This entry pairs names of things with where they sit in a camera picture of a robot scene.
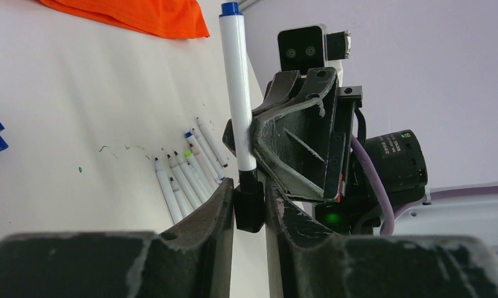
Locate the orange cloth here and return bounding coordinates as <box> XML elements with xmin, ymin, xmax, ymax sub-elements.
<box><xmin>39</xmin><ymin>0</ymin><xmax>210</xmax><ymax>40</ymax></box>

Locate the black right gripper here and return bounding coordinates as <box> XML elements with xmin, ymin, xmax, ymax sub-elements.
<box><xmin>253</xmin><ymin>67</ymin><xmax>428</xmax><ymax>235</ymax></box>

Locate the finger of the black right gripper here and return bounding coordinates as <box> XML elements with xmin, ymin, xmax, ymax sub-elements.
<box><xmin>222</xmin><ymin>70</ymin><xmax>302</xmax><ymax>156</ymax></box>

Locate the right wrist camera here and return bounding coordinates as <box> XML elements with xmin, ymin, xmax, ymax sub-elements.
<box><xmin>277</xmin><ymin>24</ymin><xmax>351</xmax><ymax>75</ymax></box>

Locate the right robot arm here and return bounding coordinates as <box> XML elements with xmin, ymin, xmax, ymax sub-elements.
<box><xmin>240</xmin><ymin>67</ymin><xmax>498</xmax><ymax>256</ymax></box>

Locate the blue capped pen left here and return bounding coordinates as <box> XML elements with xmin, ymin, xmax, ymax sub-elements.
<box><xmin>170</xmin><ymin>177</ymin><xmax>194</xmax><ymax>218</ymax></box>

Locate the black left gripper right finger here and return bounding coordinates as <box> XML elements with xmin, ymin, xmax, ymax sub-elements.
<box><xmin>265</xmin><ymin>181</ymin><xmax>498</xmax><ymax>297</ymax></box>

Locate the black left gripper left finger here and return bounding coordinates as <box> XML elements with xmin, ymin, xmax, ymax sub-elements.
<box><xmin>0</xmin><ymin>178</ymin><xmax>233</xmax><ymax>297</ymax></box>

